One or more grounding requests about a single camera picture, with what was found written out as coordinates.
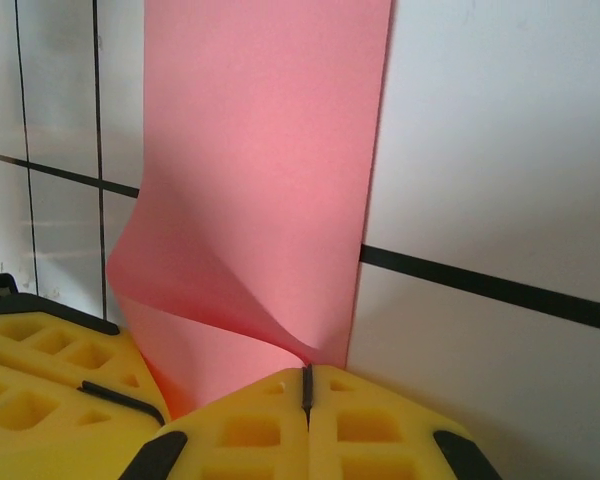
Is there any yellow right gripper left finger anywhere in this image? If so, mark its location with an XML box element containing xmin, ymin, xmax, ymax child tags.
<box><xmin>124</xmin><ymin>367</ymin><xmax>311</xmax><ymax>480</ymax></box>

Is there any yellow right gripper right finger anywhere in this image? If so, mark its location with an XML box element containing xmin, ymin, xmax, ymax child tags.
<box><xmin>307</xmin><ymin>364</ymin><xmax>501</xmax><ymax>480</ymax></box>

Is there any pink cloth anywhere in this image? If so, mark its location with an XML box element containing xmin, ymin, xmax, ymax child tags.
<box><xmin>107</xmin><ymin>0</ymin><xmax>396</xmax><ymax>421</ymax></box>

